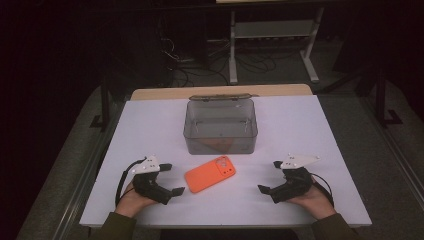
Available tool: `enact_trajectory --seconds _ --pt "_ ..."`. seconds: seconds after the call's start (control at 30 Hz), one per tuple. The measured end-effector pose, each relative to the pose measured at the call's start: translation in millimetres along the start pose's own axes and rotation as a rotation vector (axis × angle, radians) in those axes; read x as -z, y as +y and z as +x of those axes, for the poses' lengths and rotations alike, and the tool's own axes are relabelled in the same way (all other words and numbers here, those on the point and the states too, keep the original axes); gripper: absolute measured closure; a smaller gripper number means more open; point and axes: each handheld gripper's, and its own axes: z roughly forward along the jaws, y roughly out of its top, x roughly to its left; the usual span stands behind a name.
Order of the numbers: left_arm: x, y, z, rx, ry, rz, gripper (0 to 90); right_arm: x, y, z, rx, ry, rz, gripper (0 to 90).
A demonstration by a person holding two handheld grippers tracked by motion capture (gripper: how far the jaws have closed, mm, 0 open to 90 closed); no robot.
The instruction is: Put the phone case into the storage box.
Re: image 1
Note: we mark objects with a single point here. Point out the clear plastic storage box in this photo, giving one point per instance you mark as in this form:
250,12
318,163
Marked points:
220,133

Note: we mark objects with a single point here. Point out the white metal desk frame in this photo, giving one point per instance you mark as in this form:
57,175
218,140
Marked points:
271,30

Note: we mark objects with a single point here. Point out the orange phone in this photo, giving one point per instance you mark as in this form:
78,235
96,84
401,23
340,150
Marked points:
210,174

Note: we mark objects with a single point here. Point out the white board sheet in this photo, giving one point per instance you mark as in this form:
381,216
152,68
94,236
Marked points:
300,133

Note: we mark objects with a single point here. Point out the person's left hand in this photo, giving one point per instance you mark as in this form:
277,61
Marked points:
131,203

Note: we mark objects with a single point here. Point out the black metal stand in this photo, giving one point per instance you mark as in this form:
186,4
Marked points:
104,106
381,100

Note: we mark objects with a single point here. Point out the metal floor rail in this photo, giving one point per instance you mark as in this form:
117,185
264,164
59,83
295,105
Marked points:
80,186
400,160

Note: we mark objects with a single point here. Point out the light wooden table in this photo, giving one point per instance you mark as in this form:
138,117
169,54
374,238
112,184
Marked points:
160,92

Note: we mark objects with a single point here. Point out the person's right hand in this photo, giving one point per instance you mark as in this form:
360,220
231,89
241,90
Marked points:
315,201

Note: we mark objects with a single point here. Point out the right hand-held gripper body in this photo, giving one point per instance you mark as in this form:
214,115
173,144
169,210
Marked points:
295,181

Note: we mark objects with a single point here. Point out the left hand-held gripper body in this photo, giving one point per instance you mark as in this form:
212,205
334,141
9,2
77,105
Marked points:
146,186

